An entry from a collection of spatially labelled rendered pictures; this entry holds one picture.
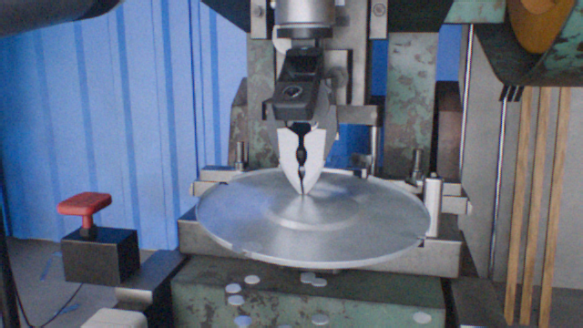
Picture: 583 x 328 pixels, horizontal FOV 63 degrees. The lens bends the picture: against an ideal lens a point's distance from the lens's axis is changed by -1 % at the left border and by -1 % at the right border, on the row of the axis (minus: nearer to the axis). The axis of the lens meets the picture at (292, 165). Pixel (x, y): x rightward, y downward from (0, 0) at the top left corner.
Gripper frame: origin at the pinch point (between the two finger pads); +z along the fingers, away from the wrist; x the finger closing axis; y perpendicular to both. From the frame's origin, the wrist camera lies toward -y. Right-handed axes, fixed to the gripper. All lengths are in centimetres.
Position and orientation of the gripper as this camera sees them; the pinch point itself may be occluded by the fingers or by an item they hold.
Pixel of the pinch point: (301, 186)
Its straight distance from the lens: 62.8
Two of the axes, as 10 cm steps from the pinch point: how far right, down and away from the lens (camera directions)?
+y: 2.0, -2.4, 9.5
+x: -9.8, -0.4, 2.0
